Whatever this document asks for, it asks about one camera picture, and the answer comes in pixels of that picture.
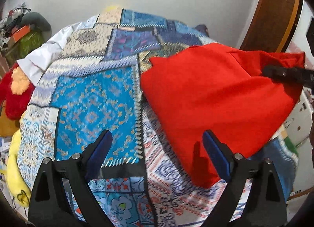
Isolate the grey cushion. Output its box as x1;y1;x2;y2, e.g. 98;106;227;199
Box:
21;12;52;33

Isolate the red plush toy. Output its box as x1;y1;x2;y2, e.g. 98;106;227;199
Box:
0;62;36;120

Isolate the brown wooden door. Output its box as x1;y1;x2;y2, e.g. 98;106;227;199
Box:
239;0;303;53

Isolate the green box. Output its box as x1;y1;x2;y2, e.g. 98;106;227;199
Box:
18;30;46;58

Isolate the orange box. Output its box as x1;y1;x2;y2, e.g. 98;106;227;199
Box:
11;24;33;42

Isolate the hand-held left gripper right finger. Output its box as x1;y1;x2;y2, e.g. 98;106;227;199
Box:
202;130;287;227

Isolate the blue patchwork quilt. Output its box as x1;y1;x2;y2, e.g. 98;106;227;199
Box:
17;8;253;227

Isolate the red garment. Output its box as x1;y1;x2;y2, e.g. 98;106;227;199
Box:
141;42;306;189

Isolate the pile of clothes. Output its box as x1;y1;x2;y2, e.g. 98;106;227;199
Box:
0;2;32;36

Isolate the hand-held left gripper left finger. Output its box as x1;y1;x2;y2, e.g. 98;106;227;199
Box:
28;129;113;227

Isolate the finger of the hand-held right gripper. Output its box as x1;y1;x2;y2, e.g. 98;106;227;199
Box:
262;64;314;87

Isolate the white cloth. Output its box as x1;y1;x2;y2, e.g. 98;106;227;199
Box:
18;16;100;86

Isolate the yellow plush toy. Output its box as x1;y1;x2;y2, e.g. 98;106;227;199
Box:
7;129;33;209

